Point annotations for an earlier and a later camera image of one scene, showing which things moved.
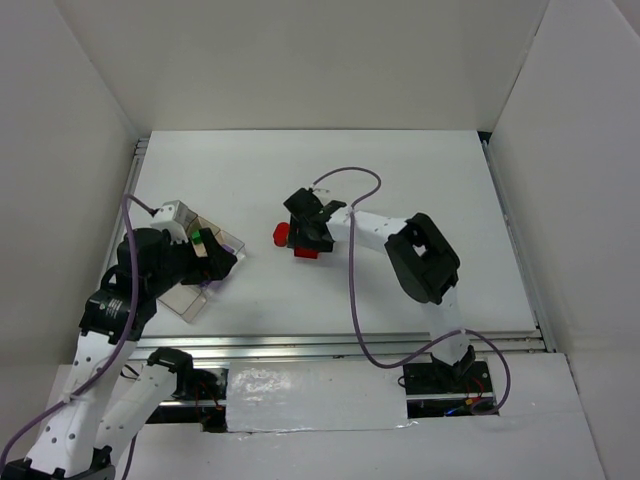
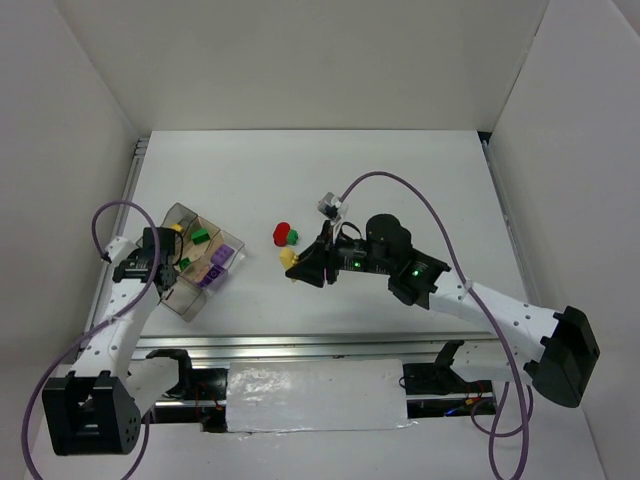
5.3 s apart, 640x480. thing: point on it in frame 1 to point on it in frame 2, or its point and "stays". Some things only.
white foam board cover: x=293 y=396 stays
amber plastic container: x=195 y=225 stays
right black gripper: x=304 y=230 to x=327 y=262
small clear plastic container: x=234 y=246 stays
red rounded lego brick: x=280 y=234 stays
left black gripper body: x=201 y=255 to x=166 y=273
